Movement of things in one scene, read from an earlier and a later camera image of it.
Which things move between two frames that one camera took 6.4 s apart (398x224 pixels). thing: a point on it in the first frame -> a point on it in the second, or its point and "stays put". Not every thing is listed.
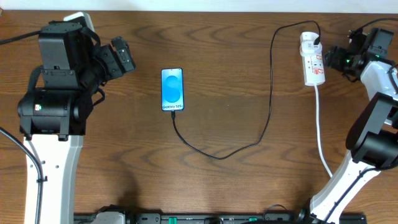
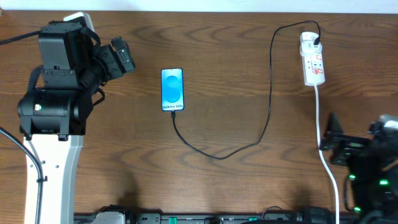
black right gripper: [334, 56] -> [351, 145]
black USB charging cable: [262, 134] stays put
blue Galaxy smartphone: [172, 89] stays put
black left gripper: [114, 69] stays put
